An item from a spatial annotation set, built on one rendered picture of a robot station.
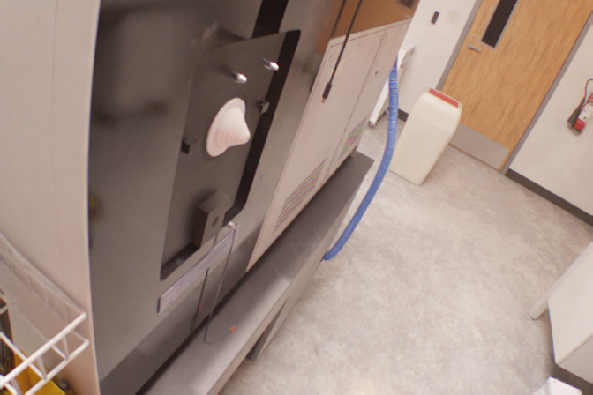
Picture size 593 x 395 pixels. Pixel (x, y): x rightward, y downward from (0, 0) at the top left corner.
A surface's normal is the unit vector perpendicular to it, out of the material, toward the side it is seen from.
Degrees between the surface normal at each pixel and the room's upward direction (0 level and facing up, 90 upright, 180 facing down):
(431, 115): 84
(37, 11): 90
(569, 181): 90
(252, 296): 0
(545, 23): 90
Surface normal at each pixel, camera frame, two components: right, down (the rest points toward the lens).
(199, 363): 0.29, -0.80
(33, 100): -0.44, 0.38
